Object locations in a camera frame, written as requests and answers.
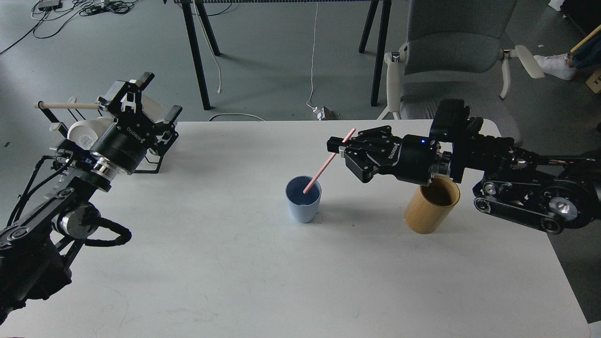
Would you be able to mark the black table leg right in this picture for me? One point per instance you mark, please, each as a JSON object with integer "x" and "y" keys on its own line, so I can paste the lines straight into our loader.
{"x": 381, "y": 42}

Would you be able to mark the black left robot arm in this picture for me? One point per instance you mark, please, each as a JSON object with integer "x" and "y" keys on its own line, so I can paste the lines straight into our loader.
{"x": 54, "y": 217}

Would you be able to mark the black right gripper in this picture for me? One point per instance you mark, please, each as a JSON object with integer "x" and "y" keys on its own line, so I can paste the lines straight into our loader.
{"x": 377, "y": 151}

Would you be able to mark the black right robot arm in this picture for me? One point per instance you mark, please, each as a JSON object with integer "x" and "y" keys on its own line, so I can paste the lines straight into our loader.
{"x": 547, "y": 193}

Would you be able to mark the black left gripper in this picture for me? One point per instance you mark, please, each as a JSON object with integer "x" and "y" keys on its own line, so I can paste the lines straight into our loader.
{"x": 120, "y": 144}

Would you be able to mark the bamboo cylindrical holder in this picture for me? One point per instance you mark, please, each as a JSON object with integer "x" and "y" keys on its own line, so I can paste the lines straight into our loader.
{"x": 431, "y": 204}

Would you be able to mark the white mug round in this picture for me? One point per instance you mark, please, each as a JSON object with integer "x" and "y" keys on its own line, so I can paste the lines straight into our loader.
{"x": 86, "y": 132}

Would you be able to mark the white sneaker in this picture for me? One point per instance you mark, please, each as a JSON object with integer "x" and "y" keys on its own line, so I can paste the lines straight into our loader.
{"x": 560, "y": 66}

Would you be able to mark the grey office chair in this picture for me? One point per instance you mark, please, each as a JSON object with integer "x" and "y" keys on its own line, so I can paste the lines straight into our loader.
{"x": 455, "y": 35}

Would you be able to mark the pink chopstick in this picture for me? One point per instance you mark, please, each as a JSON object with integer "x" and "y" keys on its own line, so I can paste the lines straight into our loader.
{"x": 326, "y": 164}

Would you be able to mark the white mug square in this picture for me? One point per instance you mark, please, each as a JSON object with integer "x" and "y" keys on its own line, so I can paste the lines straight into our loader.
{"x": 151, "y": 109}

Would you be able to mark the black wire cup rack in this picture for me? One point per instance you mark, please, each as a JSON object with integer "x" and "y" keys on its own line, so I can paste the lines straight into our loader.
{"x": 150, "y": 163}

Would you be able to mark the light blue plastic cup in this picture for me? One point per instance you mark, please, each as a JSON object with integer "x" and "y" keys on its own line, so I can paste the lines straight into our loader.
{"x": 303, "y": 207}

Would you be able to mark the white power adapter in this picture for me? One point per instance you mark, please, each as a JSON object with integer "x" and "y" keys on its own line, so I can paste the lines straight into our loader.
{"x": 322, "y": 113}

